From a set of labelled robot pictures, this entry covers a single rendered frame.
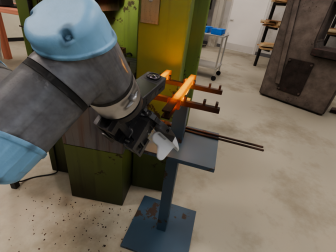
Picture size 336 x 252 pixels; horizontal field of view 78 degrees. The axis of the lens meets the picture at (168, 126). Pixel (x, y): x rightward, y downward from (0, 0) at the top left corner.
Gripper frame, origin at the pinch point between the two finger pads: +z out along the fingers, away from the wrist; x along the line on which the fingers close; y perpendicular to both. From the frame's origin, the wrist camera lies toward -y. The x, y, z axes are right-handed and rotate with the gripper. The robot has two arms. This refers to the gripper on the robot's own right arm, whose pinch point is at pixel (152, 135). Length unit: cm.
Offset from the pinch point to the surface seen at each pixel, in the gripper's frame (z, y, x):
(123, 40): 55, -68, -76
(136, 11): 42, -82, -69
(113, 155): 70, 4, -43
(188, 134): 52, -22, -4
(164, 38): 32, -59, -34
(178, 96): 18.6, -22.3, -5.8
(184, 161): 39.7, -5.8, 3.0
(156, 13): 22, -63, -38
